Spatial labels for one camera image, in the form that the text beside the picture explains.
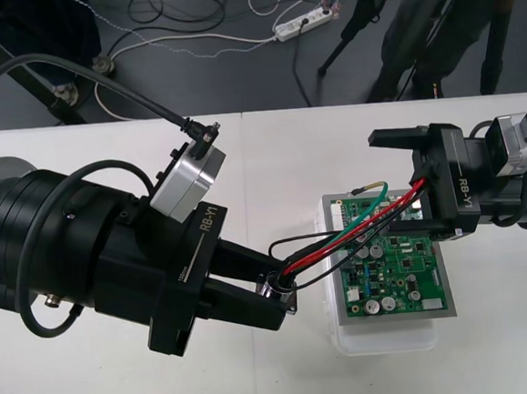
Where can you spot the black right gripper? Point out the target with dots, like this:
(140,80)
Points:
(449,178)

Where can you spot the black metal stand leg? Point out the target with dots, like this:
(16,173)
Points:
(21,73)

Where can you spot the silver and black left arm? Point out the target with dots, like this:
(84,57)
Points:
(19,225)

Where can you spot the black tripod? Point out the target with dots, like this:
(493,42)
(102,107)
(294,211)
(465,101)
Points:
(494,51)

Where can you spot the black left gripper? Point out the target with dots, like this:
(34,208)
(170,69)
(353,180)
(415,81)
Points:
(159,269)

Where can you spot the white power strip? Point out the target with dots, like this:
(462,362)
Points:
(304,20)

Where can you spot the green circuit board grey frame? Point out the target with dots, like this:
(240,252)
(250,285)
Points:
(388,278)

